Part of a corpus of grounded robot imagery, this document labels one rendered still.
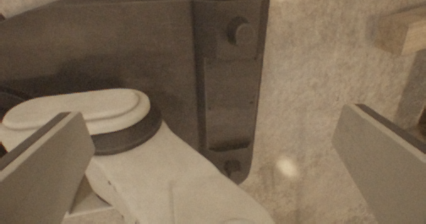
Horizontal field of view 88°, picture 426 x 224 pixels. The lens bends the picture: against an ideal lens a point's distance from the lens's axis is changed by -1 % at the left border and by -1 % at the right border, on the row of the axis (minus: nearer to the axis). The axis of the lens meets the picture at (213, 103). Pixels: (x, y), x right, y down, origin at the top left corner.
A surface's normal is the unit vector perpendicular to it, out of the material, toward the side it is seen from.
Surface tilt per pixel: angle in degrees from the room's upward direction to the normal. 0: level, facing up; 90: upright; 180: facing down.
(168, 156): 90
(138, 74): 0
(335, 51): 0
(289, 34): 0
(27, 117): 90
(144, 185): 90
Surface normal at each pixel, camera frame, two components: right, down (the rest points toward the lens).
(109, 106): -0.01, -0.85
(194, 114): 0.23, 0.51
